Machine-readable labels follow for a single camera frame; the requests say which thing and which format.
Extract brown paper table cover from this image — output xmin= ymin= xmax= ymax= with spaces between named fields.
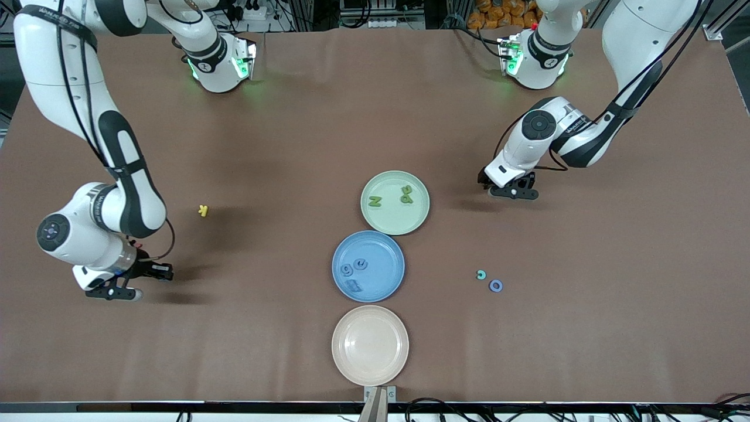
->
xmin=0 ymin=26 xmax=750 ymax=405

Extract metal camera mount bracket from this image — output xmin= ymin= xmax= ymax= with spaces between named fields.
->
xmin=359 ymin=385 xmax=398 ymax=422

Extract black looped cable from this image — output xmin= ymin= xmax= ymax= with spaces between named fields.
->
xmin=404 ymin=397 xmax=472 ymax=422

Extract orange bagged items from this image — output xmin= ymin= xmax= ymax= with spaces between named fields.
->
xmin=467 ymin=0 xmax=543 ymax=30

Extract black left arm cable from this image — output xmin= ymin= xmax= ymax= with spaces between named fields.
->
xmin=495 ymin=0 xmax=713 ymax=173

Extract blue plate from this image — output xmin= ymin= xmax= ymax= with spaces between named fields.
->
xmin=332 ymin=230 xmax=405 ymax=304

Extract red and black wires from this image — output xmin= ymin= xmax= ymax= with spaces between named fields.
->
xmin=700 ymin=392 xmax=750 ymax=420

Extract pale green plate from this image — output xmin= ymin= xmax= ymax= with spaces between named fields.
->
xmin=360 ymin=170 xmax=431 ymax=236

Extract aluminium frame extrusion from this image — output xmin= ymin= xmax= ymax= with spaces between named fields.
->
xmin=0 ymin=0 xmax=27 ymax=47
xmin=705 ymin=0 xmax=750 ymax=42

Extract white power strip with plugs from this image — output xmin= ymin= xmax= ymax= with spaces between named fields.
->
xmin=226 ymin=0 xmax=269 ymax=22

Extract beige plate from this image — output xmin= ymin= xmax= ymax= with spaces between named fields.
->
xmin=331 ymin=305 xmax=410 ymax=386

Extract aluminium frame post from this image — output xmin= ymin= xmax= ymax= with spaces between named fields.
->
xmin=287 ymin=0 xmax=320 ymax=31

